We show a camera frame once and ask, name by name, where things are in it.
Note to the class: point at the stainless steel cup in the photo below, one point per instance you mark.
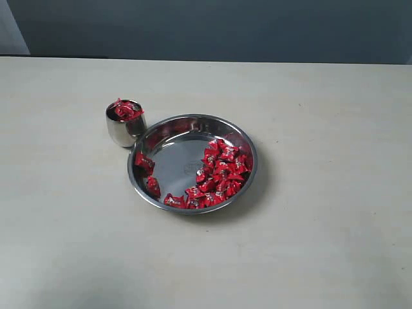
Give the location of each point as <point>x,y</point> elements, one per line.
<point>125,134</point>

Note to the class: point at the red wrapped candy bottom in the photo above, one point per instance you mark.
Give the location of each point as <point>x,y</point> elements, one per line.
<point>175,201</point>

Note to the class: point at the red candy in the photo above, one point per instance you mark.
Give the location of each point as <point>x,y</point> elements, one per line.
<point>175,201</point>
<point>125,110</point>
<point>153,187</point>
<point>243,163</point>
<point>143,161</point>

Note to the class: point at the round stainless steel plate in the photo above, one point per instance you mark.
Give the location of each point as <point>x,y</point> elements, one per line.
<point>176,147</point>

